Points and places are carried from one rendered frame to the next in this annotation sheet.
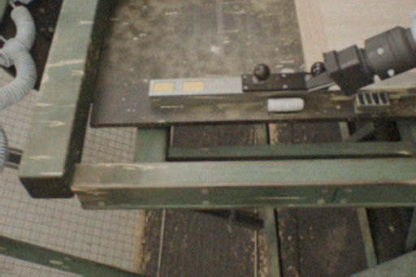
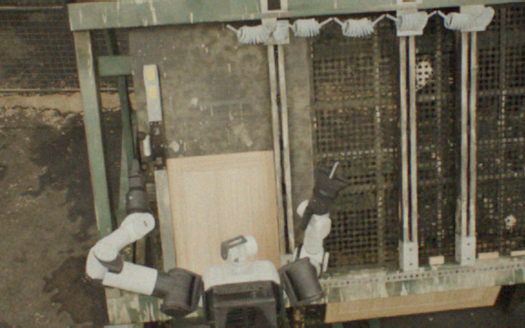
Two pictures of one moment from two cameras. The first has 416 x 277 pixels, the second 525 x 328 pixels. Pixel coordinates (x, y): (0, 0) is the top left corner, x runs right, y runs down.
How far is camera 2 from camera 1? 2.00 m
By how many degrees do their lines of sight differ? 37
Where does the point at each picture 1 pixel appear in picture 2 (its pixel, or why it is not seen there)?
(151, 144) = (122, 66)
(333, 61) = (130, 174)
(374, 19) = (221, 201)
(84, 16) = (197, 15)
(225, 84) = (154, 111)
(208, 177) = (87, 106)
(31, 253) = not seen: outside the picture
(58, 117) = (109, 18)
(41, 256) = not seen: outside the picture
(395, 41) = (132, 205)
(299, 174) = (94, 152)
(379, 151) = not seen: hidden behind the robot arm
